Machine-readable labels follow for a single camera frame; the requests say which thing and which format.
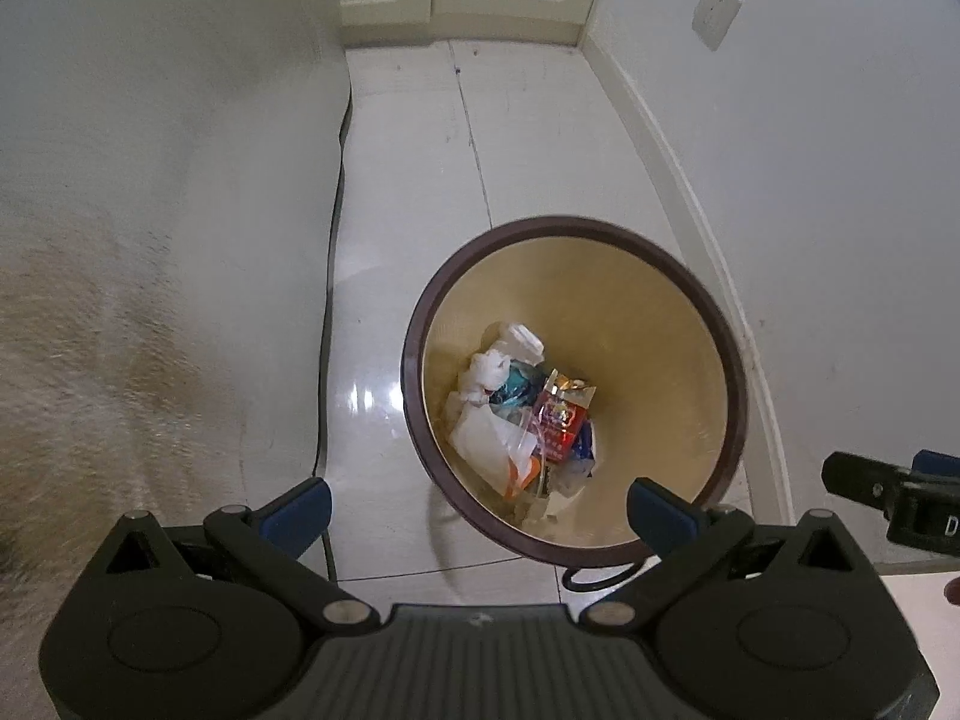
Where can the white plastic bag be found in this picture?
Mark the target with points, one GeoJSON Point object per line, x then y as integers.
{"type": "Point", "coordinates": [484, 439]}

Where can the white plastic cap piece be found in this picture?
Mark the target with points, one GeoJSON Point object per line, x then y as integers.
{"type": "Point", "coordinates": [521, 337]}

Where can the beige trash bin brown rim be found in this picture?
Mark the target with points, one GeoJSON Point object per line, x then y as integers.
{"type": "Point", "coordinates": [637, 315]}

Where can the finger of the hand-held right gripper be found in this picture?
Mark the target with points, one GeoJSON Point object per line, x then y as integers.
{"type": "Point", "coordinates": [941, 463]}
{"type": "Point", "coordinates": [862, 481]}

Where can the blue floral plastic wrapper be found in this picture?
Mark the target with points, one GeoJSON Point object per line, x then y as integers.
{"type": "Point", "coordinates": [586, 444]}

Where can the teal crumpled wrapper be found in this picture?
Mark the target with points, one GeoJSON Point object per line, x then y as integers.
{"type": "Point", "coordinates": [521, 384]}

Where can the crumpled white tissue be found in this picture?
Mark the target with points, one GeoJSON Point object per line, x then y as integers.
{"type": "Point", "coordinates": [487, 373]}

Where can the white single wall socket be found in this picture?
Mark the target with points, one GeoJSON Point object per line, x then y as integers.
{"type": "Point", "coordinates": [716, 11]}

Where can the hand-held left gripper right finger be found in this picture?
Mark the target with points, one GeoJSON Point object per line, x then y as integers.
{"type": "Point", "coordinates": [660, 514]}

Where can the red snack packet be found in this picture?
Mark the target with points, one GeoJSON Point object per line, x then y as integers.
{"type": "Point", "coordinates": [562, 416]}

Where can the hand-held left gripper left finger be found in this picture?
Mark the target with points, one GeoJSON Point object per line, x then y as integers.
{"type": "Point", "coordinates": [300, 514]}

